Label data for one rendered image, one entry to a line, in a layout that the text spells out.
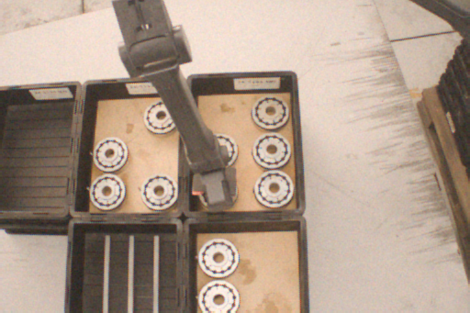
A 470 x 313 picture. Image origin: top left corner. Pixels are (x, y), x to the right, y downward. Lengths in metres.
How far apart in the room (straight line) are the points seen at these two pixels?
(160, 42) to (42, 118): 0.87
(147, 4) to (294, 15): 1.09
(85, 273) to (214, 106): 0.59
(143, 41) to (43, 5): 2.22
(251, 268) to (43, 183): 0.64
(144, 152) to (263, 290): 0.50
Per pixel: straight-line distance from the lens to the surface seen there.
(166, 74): 0.92
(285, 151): 1.48
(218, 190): 1.21
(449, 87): 2.36
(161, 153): 1.54
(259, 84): 1.54
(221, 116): 1.56
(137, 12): 0.87
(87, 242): 1.51
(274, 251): 1.43
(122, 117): 1.61
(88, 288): 1.49
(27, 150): 1.67
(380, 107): 1.75
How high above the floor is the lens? 2.23
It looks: 67 degrees down
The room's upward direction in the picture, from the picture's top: 7 degrees counter-clockwise
